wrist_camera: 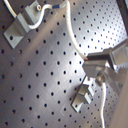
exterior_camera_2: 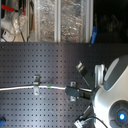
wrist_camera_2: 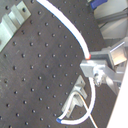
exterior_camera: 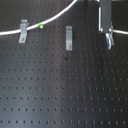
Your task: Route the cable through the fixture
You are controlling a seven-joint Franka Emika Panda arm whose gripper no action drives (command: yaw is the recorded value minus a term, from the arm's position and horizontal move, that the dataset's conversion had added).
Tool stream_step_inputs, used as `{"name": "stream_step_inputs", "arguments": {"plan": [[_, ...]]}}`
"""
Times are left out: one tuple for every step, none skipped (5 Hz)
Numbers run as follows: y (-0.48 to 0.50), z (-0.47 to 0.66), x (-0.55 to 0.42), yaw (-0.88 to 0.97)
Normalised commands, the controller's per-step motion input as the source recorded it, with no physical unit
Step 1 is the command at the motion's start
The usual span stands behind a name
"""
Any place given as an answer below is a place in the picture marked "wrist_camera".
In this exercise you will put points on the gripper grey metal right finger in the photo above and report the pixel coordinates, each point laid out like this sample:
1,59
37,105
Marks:
104,55

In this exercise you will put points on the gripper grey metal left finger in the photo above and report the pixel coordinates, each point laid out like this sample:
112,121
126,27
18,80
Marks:
93,67

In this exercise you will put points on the grey cable clip lower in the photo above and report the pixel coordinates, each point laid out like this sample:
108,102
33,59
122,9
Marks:
84,94

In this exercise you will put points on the grey cable clip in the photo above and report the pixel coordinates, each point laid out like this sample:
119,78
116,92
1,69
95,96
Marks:
84,94
20,27

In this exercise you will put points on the blue cable connector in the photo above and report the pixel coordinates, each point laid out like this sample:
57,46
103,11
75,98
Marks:
56,6

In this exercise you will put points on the grey cable clip upper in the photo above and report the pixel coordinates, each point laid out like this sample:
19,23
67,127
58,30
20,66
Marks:
20,27

